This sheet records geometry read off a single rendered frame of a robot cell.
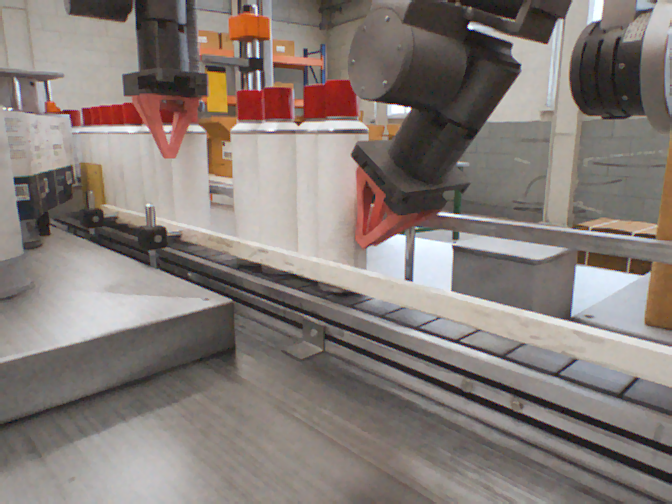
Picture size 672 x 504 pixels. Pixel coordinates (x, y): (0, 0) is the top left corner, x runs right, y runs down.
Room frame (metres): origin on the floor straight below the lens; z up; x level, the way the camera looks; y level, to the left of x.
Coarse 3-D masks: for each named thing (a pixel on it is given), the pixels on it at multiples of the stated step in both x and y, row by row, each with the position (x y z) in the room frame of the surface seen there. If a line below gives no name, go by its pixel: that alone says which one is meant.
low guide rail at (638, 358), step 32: (160, 224) 0.72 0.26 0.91; (256, 256) 0.55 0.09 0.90; (288, 256) 0.51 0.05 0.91; (352, 288) 0.44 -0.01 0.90; (384, 288) 0.42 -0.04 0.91; (416, 288) 0.39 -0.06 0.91; (480, 320) 0.35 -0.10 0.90; (512, 320) 0.33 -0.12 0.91; (544, 320) 0.32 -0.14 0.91; (576, 352) 0.30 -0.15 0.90; (608, 352) 0.29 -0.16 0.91; (640, 352) 0.28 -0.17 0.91
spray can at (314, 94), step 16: (304, 96) 0.55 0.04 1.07; (320, 96) 0.54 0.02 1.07; (304, 112) 0.55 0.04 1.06; (320, 112) 0.54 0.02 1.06; (304, 128) 0.54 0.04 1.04; (304, 144) 0.53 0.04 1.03; (304, 160) 0.53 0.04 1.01; (304, 176) 0.53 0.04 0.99; (304, 192) 0.54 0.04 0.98; (304, 208) 0.54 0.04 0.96; (304, 224) 0.54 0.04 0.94; (304, 240) 0.54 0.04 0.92
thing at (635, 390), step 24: (168, 240) 0.75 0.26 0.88; (312, 288) 0.50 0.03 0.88; (384, 312) 0.43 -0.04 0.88; (408, 312) 0.43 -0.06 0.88; (456, 336) 0.38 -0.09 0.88; (480, 336) 0.38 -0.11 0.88; (528, 360) 0.33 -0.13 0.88; (552, 360) 0.33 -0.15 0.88; (576, 360) 0.34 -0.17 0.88; (600, 384) 0.30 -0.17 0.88; (624, 384) 0.30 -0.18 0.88; (648, 384) 0.30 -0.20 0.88
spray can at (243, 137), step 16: (240, 96) 0.60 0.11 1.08; (256, 96) 0.60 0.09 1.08; (240, 112) 0.61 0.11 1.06; (256, 112) 0.60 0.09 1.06; (240, 128) 0.60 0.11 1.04; (256, 128) 0.60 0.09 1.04; (240, 144) 0.59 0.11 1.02; (256, 144) 0.59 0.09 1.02; (240, 160) 0.60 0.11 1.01; (256, 160) 0.59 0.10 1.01; (240, 176) 0.60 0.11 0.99; (256, 176) 0.59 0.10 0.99; (240, 192) 0.60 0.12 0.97; (256, 192) 0.59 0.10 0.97; (240, 208) 0.60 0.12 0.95; (256, 208) 0.59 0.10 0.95; (240, 224) 0.60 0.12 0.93; (256, 224) 0.59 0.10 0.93; (256, 240) 0.59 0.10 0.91
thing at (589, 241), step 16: (224, 192) 0.74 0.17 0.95; (416, 224) 0.49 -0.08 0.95; (432, 224) 0.48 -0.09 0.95; (448, 224) 0.47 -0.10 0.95; (464, 224) 0.45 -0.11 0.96; (480, 224) 0.44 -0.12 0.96; (496, 224) 0.43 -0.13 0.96; (512, 224) 0.42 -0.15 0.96; (528, 224) 0.42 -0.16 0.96; (528, 240) 0.41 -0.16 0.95; (544, 240) 0.40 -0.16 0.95; (560, 240) 0.39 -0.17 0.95; (576, 240) 0.38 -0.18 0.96; (592, 240) 0.38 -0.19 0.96; (608, 240) 0.37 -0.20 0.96; (624, 240) 0.36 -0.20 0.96; (640, 240) 0.35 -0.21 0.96; (656, 240) 0.35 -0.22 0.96; (624, 256) 0.36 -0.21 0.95; (640, 256) 0.35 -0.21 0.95; (656, 256) 0.35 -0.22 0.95
